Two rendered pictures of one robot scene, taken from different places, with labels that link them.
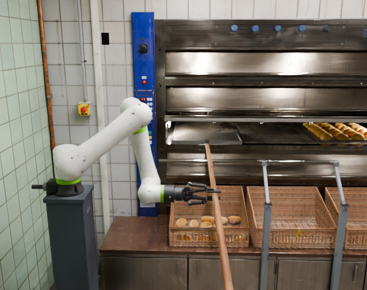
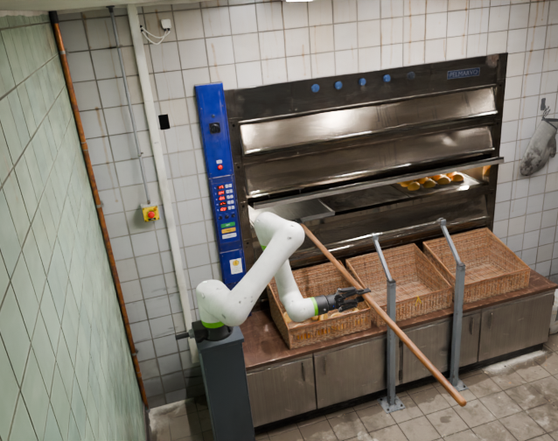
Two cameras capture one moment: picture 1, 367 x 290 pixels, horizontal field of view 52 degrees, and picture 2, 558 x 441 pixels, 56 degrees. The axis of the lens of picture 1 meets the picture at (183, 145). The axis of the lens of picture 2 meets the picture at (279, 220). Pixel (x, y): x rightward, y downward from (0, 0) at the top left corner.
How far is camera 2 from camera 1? 1.07 m
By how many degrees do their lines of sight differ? 18
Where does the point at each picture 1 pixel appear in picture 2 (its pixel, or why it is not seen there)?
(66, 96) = (122, 201)
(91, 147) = (255, 284)
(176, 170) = not seen: hidden behind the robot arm
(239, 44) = (322, 105)
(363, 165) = (456, 211)
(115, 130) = (275, 261)
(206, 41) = (285, 107)
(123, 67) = (191, 153)
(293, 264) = (416, 332)
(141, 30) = (210, 106)
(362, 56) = (446, 99)
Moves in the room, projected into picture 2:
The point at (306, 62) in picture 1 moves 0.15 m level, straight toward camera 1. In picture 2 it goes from (394, 115) to (400, 119)
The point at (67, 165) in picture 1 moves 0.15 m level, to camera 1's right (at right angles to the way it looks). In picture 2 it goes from (238, 311) to (273, 302)
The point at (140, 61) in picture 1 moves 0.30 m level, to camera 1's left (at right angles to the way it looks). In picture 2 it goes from (212, 143) to (162, 151)
